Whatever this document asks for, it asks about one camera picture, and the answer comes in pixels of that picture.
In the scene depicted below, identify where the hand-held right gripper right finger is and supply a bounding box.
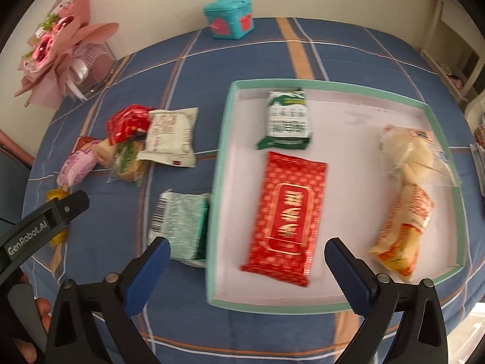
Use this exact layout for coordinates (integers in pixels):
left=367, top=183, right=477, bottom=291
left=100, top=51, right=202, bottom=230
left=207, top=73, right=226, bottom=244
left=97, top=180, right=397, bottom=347
left=325, top=238, right=448, bottom=364

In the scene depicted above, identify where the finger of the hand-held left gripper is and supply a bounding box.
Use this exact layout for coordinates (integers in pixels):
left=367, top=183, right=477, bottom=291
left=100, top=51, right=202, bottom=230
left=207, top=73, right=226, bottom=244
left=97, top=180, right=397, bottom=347
left=49, top=190, right=90, bottom=232

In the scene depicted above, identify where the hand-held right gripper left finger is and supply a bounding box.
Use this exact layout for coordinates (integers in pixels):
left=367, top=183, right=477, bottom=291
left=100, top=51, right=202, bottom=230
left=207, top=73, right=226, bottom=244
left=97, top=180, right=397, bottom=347
left=46, top=236, right=172, bottom=364

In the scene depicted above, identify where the yellow cake packet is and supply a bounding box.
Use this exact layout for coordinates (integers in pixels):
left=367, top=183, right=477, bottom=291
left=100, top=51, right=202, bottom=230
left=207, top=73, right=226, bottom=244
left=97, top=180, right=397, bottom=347
left=46, top=187, right=71, bottom=247

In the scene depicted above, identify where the pink snack packet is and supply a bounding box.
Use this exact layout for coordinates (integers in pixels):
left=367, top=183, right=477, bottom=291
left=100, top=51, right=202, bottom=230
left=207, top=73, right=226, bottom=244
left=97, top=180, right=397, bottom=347
left=57, top=148, right=98, bottom=187

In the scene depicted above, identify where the white packet with green speckles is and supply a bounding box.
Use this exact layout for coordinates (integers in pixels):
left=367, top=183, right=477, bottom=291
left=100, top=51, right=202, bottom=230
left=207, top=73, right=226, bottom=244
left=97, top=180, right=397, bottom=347
left=148, top=190, right=211, bottom=268

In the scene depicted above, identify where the green and white striped packet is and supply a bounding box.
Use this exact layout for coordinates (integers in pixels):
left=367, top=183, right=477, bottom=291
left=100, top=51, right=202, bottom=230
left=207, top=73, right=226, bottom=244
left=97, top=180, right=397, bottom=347
left=108, top=140, right=146, bottom=184

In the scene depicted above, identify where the orange and beige snack packet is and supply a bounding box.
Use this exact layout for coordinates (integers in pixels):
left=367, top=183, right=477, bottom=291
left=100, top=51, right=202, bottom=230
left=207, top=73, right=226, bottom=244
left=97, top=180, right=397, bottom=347
left=369, top=182, right=436, bottom=282

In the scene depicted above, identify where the large red packet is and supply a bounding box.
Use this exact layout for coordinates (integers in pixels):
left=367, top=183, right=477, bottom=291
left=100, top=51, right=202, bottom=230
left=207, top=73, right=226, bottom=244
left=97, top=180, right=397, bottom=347
left=240, top=151, right=329, bottom=288

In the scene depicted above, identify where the cream white snack packet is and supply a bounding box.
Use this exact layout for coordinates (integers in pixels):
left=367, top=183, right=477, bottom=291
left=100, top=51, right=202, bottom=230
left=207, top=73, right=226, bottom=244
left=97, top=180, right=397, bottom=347
left=136, top=108, right=199, bottom=168

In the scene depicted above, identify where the teal cardboard tray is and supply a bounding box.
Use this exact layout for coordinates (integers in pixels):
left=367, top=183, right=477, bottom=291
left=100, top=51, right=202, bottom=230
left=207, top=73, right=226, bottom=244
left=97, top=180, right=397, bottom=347
left=206, top=79, right=467, bottom=315

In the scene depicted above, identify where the white bun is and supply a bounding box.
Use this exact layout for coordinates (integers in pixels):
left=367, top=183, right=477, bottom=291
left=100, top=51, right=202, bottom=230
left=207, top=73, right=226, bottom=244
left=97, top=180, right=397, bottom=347
left=378, top=124, right=459, bottom=187

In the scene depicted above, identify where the dark green snack packet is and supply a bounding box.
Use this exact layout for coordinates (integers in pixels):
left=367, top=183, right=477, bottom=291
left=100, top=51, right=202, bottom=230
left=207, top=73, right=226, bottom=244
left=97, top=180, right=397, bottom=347
left=256, top=89, right=314, bottom=150

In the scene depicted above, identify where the person's left hand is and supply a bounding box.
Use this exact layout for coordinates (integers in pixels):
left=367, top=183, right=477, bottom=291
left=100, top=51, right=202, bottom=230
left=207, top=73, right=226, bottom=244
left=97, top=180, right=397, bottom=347
left=11, top=298, right=52, bottom=364

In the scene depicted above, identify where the red puffed snack packet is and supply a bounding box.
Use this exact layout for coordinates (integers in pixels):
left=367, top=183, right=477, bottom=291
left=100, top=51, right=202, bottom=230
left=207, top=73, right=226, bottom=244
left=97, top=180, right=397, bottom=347
left=107, top=104, right=152, bottom=145

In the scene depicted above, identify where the clear square glass vase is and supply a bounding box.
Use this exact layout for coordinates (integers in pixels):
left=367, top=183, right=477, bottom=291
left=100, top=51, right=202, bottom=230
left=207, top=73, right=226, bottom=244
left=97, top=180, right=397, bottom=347
left=64, top=42, right=116, bottom=101

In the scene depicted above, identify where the pink paper flower bouquet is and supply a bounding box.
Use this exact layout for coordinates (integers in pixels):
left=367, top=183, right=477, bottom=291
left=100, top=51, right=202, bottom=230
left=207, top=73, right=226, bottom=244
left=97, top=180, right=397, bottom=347
left=14, top=0, right=120, bottom=109

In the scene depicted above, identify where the blue plaid tablecloth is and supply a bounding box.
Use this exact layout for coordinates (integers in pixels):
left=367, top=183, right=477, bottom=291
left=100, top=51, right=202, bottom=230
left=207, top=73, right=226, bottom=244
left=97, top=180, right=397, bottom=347
left=23, top=17, right=478, bottom=364

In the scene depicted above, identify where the teal toy box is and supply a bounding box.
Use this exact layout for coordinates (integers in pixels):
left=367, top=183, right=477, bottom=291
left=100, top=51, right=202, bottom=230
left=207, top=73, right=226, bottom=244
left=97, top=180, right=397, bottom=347
left=203, top=0, right=254, bottom=40

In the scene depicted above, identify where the white shelf unit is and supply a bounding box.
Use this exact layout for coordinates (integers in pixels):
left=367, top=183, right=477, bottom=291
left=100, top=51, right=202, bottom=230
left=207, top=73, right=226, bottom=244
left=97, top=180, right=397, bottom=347
left=419, top=0, right=485, bottom=103

